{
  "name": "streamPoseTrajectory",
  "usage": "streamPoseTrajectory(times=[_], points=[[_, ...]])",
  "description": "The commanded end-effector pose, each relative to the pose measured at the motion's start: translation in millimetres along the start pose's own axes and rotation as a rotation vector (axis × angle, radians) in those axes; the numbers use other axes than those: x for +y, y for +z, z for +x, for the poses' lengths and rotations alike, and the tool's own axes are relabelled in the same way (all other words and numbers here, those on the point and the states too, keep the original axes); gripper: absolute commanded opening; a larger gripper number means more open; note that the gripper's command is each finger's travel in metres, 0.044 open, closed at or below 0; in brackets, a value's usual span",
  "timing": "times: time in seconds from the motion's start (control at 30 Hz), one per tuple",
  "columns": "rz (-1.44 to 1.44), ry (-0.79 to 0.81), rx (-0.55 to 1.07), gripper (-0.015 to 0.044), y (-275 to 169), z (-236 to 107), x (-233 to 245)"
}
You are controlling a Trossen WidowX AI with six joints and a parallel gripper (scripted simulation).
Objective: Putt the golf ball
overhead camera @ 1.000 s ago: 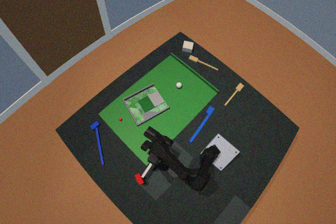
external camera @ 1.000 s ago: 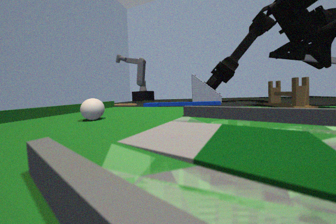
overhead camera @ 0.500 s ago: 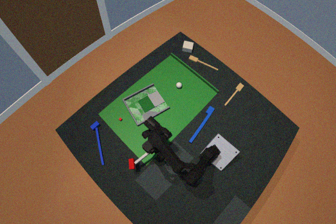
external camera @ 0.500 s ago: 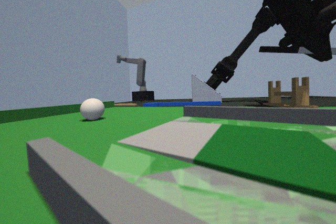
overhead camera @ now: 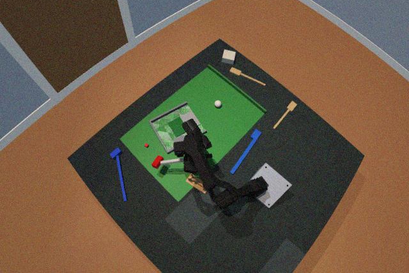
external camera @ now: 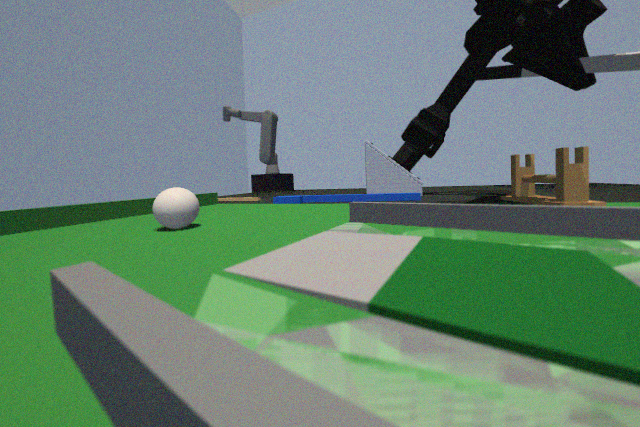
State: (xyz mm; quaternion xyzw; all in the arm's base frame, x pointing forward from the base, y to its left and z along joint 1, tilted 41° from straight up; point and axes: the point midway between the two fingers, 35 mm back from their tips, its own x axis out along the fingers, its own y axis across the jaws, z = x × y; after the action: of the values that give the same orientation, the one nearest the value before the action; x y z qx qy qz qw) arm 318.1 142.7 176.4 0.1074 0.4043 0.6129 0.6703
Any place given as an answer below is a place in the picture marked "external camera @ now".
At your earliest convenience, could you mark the white golf ball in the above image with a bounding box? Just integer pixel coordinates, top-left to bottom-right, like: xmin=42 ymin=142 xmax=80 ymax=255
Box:
xmin=152 ymin=187 xmax=200 ymax=229

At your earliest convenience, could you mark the green mat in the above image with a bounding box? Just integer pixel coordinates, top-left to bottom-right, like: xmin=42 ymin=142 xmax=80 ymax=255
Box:
xmin=0 ymin=204 xmax=640 ymax=427

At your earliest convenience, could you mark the red golf putter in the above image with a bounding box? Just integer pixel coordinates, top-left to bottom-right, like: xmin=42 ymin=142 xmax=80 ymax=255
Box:
xmin=457 ymin=52 xmax=640 ymax=82

